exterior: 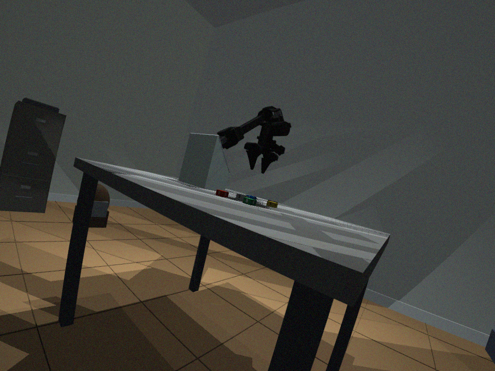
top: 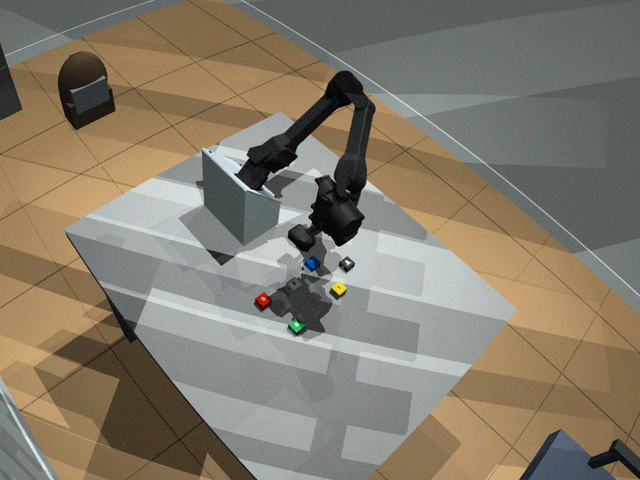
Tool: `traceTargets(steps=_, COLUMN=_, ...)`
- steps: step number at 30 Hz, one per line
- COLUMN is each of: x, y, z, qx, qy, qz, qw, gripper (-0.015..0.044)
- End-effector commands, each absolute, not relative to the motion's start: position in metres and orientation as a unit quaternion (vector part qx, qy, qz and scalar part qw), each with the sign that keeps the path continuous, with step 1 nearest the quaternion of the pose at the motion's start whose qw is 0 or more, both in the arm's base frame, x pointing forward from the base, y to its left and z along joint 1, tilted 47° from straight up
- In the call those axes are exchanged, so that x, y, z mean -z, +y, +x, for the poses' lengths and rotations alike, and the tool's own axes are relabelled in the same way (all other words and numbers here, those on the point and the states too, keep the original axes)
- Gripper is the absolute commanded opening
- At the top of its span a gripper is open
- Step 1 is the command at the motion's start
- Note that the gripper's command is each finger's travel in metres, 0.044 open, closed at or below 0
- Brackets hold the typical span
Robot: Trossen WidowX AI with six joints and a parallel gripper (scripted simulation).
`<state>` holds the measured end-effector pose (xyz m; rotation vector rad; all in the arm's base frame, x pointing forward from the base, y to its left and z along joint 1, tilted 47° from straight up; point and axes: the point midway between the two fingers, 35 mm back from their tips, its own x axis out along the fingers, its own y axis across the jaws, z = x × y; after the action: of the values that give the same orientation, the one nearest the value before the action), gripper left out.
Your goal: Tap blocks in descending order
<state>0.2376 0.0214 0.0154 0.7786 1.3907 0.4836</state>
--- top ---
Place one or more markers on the red block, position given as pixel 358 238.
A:
pixel 263 300

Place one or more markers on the blue block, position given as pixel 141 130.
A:
pixel 312 263

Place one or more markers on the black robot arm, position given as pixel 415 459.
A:
pixel 351 171

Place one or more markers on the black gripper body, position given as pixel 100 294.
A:
pixel 305 238

